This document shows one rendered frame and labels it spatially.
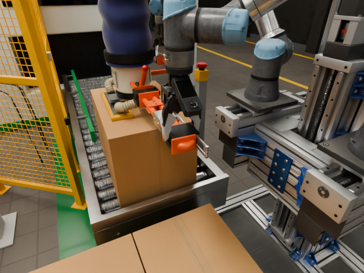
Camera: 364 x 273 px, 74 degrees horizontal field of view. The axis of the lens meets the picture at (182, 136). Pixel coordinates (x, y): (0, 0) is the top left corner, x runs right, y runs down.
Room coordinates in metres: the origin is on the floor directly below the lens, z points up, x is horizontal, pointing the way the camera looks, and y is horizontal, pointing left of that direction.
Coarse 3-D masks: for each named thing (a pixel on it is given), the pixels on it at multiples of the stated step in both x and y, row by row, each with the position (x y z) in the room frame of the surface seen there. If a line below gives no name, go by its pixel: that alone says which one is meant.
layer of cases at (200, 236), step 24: (192, 216) 0.77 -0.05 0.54; (216, 216) 0.77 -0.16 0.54; (120, 240) 0.64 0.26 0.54; (144, 240) 0.64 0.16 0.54; (168, 240) 0.64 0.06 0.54; (192, 240) 0.64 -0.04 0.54; (216, 240) 0.64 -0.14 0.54; (72, 264) 0.54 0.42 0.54; (96, 264) 0.54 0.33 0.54; (120, 264) 0.54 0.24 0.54; (144, 264) 0.54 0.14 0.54; (168, 264) 0.54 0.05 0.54; (192, 264) 0.54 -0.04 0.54; (216, 264) 0.54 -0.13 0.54; (240, 264) 0.54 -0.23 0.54
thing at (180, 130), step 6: (174, 126) 0.63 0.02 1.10; (180, 126) 0.63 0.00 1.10; (186, 126) 0.63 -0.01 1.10; (174, 132) 0.59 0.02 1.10; (180, 132) 0.59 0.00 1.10; (186, 132) 0.59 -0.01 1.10; (192, 132) 0.59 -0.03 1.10; (162, 138) 0.62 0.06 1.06; (174, 138) 0.56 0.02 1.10; (180, 138) 0.56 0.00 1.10; (186, 138) 0.57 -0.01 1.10; (192, 138) 0.58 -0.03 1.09; (168, 144) 0.60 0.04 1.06; (174, 144) 0.55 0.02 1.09; (174, 150) 0.55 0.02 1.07; (180, 150) 0.56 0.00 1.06; (186, 150) 0.57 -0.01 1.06
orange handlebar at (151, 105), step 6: (162, 60) 1.49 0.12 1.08; (156, 72) 1.24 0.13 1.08; (162, 72) 1.25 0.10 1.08; (132, 84) 1.04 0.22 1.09; (144, 102) 0.85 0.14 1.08; (150, 102) 0.83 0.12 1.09; (156, 102) 0.83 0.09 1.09; (150, 108) 0.79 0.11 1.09; (156, 108) 0.83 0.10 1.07; (180, 144) 0.56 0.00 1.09; (186, 144) 0.56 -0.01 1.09; (192, 144) 0.56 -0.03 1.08
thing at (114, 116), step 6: (102, 96) 1.19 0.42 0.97; (108, 102) 1.10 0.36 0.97; (114, 102) 1.05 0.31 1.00; (108, 108) 1.04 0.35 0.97; (114, 108) 1.03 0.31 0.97; (114, 114) 0.97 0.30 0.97; (120, 114) 0.98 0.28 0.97; (126, 114) 0.98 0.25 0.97; (132, 114) 0.98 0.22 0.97; (114, 120) 0.95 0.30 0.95
